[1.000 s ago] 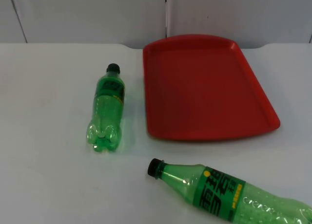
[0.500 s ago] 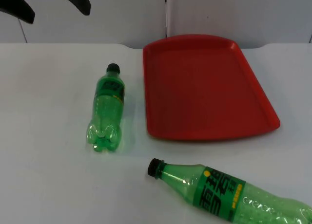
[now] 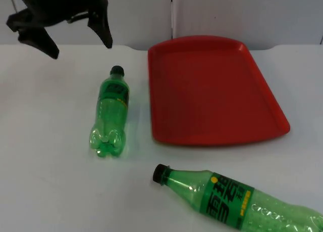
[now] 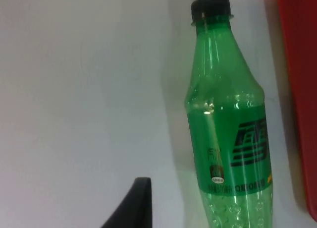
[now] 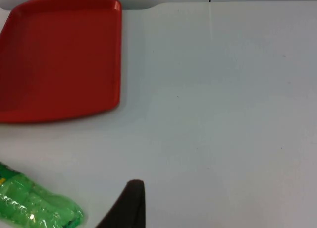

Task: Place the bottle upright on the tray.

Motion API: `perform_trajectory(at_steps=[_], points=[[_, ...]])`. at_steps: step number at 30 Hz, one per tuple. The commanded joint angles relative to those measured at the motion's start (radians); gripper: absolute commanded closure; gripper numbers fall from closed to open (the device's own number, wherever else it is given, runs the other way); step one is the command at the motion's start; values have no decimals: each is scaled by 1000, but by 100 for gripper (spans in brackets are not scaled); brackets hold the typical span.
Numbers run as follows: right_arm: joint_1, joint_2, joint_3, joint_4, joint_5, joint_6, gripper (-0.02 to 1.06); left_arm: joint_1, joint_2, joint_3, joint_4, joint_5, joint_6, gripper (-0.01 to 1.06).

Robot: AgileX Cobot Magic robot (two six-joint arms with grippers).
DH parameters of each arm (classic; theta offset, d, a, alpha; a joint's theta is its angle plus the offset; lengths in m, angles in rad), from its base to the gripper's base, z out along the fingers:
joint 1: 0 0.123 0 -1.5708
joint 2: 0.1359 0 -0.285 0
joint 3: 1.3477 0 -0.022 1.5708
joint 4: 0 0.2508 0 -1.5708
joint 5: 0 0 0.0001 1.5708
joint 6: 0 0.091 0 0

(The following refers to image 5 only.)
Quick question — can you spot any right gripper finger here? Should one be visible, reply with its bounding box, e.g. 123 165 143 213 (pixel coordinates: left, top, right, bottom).
96 179 147 228

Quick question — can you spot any red tray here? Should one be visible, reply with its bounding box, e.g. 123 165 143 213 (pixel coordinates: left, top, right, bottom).
0 0 122 124

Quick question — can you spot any green plastic bottle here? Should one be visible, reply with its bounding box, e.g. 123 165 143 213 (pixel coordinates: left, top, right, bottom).
0 161 85 228

